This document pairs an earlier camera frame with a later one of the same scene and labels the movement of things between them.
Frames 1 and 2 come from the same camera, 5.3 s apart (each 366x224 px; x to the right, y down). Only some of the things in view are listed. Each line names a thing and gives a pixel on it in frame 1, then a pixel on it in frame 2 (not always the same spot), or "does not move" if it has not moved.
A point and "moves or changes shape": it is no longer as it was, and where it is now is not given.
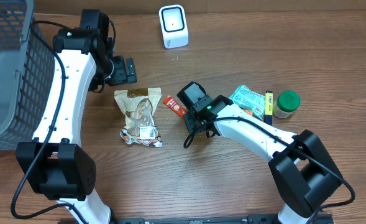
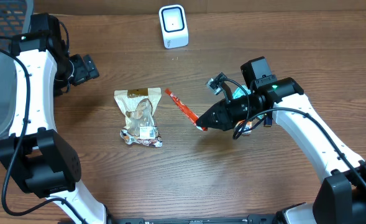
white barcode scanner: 174,26 does not move
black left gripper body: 130,70 to 87,66
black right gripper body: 189,123 to 227,114
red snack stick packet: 177,106 moves or changes shape
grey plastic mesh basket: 19,75 does not move
